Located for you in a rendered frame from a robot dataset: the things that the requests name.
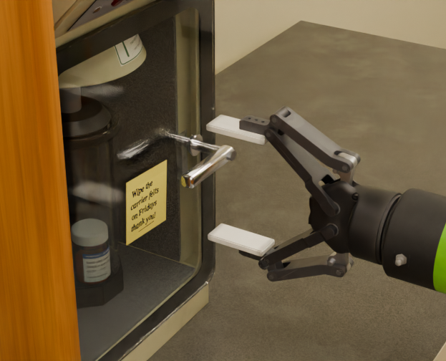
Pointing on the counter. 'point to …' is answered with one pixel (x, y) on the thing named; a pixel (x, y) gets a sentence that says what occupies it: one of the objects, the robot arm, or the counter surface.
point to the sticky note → (145, 202)
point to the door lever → (202, 170)
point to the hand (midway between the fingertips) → (222, 180)
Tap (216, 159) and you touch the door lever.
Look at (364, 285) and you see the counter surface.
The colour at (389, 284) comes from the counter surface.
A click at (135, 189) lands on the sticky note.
